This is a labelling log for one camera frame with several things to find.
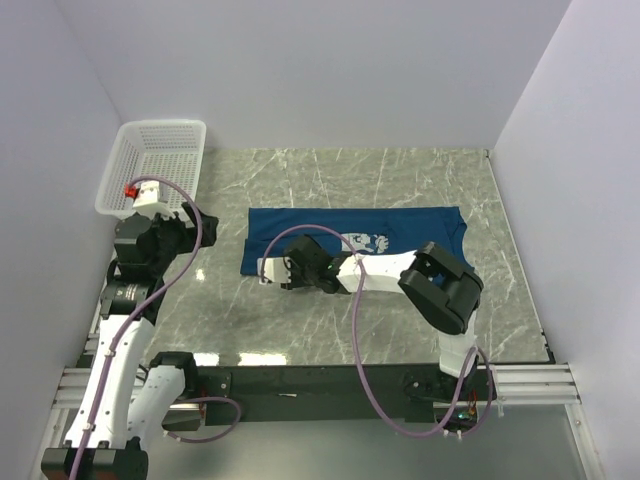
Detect white perforated plastic basket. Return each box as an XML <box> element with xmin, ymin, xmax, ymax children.
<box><xmin>94</xmin><ymin>119</ymin><xmax>207</xmax><ymax>219</ymax></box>

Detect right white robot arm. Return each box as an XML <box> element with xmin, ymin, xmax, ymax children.
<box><xmin>282</xmin><ymin>235</ymin><xmax>484</xmax><ymax>399</ymax></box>

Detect blue printed t-shirt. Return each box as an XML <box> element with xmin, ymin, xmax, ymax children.
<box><xmin>240</xmin><ymin>206</ymin><xmax>468</xmax><ymax>276</ymax></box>

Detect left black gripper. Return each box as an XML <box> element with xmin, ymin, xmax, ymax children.
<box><xmin>147</xmin><ymin>200</ymin><xmax>217</xmax><ymax>275</ymax></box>

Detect aluminium frame rails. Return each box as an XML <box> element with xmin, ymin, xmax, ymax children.
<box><xmin>24</xmin><ymin>147</ymin><xmax>609</xmax><ymax>480</ymax></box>

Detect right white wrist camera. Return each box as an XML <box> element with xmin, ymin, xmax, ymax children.
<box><xmin>257</xmin><ymin>257</ymin><xmax>291</xmax><ymax>285</ymax></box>

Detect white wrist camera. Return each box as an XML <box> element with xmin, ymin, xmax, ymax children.
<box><xmin>257</xmin><ymin>257</ymin><xmax>291</xmax><ymax>285</ymax></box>
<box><xmin>124</xmin><ymin>180</ymin><xmax>174</xmax><ymax>220</ymax></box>

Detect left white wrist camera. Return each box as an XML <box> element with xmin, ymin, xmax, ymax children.
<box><xmin>124</xmin><ymin>180</ymin><xmax>174</xmax><ymax>220</ymax></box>

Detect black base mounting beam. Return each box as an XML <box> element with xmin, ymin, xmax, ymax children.
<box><xmin>149</xmin><ymin>349</ymin><xmax>496</xmax><ymax>434</ymax></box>

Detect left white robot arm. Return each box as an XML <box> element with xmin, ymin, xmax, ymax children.
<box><xmin>40</xmin><ymin>203</ymin><xmax>219</xmax><ymax>479</ymax></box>

